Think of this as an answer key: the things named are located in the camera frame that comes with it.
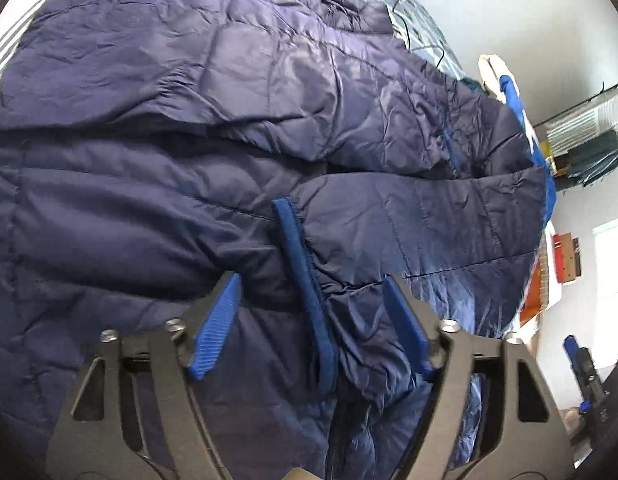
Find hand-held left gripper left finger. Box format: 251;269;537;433
45;272;242;480

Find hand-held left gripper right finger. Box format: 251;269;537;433
383;276;574;480

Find navy puffer jacket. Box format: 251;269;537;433
0;0;550;480

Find dark hanging clothes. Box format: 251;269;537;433
564;130;618;186

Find black clothes rack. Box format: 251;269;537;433
534;77;618;191

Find small table with orange cloth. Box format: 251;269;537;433
519;255;562;326

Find wooden box with red side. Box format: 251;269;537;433
551;232;583;286

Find window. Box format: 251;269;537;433
591;220;618;311

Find striped hanging towel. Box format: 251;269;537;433
546;95;618;151

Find white folded garment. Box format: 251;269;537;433
478;54;514;106

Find blue checked bed sheet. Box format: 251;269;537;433
309;0;470;81

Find black power cable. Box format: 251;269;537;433
389;0;446;69

